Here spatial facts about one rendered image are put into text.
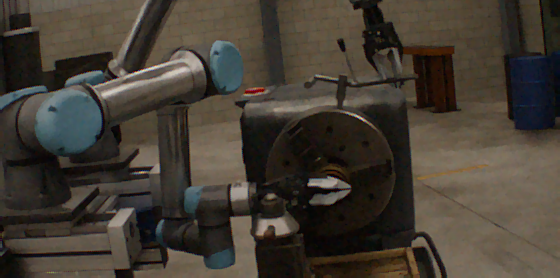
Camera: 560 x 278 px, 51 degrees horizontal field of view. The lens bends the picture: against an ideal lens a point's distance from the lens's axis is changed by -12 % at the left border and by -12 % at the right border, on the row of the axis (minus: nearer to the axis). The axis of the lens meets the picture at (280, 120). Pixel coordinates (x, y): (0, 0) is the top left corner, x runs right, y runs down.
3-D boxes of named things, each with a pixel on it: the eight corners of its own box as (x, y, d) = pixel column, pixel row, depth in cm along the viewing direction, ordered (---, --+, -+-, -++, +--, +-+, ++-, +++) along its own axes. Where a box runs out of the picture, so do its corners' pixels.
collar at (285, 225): (253, 226, 110) (251, 209, 110) (300, 222, 109) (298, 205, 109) (247, 241, 102) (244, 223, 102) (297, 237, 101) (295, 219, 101)
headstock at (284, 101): (268, 194, 239) (255, 86, 234) (399, 181, 235) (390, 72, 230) (246, 246, 181) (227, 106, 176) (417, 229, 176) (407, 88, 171)
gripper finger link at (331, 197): (351, 207, 140) (308, 211, 141) (351, 200, 146) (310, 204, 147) (350, 193, 139) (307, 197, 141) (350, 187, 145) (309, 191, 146)
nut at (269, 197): (261, 211, 108) (259, 191, 107) (285, 210, 107) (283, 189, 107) (258, 218, 104) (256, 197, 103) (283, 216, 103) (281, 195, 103)
